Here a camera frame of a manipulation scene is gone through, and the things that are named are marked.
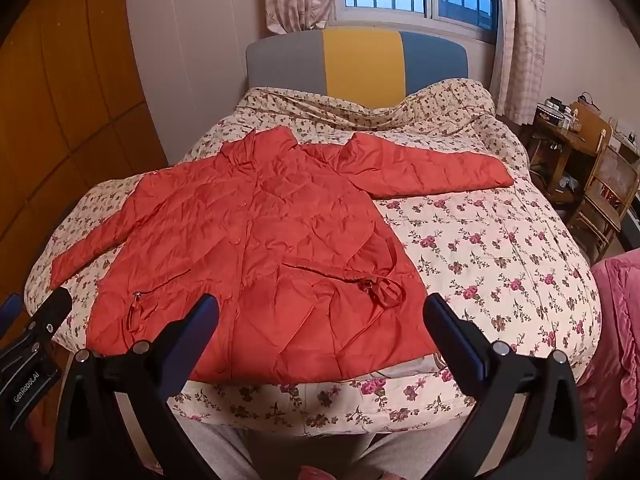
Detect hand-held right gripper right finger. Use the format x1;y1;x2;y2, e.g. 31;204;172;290
422;292;588;480

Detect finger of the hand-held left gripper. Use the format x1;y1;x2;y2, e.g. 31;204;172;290
0;294;24;334
24;287;74;347

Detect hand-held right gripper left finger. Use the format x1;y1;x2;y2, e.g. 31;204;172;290
52;294;221;480

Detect orange padded jacket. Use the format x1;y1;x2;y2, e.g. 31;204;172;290
50;127;516;386

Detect floral quilt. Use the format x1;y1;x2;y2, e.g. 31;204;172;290
25;77;603;436

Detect person's grey pants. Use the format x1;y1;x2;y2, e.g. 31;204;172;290
182;402;476;480

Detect pink cloth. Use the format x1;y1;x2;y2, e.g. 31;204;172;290
579;247;640;461

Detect wooden cane chair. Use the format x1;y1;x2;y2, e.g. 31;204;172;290
567;145;640;256

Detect wooden desk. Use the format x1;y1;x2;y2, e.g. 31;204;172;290
525;110;603;206

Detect wooden wardrobe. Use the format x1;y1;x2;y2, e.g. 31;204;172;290
0;0;168;301

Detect black box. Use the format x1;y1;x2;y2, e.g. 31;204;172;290
534;101;571;127

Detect wooden solid-back chair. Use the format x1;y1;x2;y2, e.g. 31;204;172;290
570;101;614;157

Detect grey yellow blue headboard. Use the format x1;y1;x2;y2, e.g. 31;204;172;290
245;29;471;106

